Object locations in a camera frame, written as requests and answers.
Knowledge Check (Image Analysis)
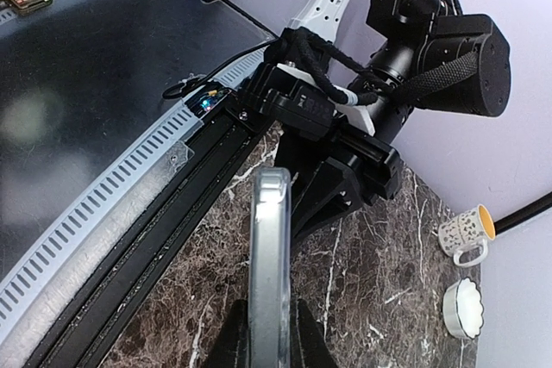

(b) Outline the phone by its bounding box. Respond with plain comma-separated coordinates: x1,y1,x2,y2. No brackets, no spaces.
248,167,292,367

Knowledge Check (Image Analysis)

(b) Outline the left green circuit board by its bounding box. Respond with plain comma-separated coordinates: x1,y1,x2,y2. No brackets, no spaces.
185,81,233,118

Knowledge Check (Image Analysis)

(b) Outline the black left frame post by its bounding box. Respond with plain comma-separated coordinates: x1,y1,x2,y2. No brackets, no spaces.
494,193,552,234

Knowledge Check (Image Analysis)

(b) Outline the white scalloped bowl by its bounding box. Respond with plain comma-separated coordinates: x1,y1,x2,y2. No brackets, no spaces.
442,278,484,340

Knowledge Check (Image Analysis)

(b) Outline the white slotted cable duct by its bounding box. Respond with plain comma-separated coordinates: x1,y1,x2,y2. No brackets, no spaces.
0,0,268,313

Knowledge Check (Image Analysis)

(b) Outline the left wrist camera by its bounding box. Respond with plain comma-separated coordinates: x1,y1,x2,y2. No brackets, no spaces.
237,62,335,140

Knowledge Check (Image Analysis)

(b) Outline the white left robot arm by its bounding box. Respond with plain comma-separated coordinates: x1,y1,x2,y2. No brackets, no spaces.
248,0,511,240

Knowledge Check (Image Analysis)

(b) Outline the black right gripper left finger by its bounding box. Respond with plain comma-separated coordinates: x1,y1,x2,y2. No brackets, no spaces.
202,299,249,368

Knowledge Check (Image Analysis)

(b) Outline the black front rail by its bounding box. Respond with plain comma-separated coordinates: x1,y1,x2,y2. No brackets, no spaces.
25,98,273,367

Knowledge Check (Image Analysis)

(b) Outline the white patterned mug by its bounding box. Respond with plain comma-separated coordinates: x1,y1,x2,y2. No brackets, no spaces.
437,204,496,268

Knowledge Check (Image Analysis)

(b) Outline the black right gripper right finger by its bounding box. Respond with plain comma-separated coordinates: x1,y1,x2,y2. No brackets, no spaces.
290,299,338,368

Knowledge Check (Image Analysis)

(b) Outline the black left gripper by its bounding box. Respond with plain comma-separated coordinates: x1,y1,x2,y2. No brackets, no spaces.
275,122,401,239

